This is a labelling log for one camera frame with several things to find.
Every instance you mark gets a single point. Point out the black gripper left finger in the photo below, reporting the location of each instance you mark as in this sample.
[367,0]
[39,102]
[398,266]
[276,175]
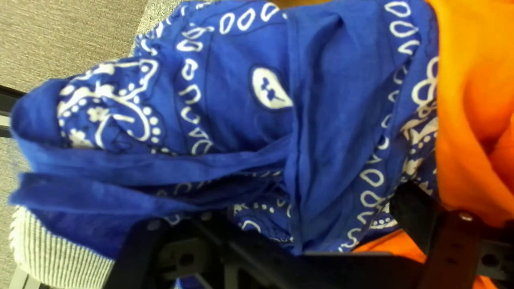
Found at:
[139,257]

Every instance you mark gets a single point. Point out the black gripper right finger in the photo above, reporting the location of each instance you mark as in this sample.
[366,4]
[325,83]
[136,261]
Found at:
[455,245]

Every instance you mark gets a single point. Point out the orange cloth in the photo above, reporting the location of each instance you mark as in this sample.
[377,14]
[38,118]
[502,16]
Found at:
[476,106]

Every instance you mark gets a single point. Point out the blue paisley bandana cloth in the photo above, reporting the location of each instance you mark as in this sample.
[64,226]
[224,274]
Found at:
[242,133]

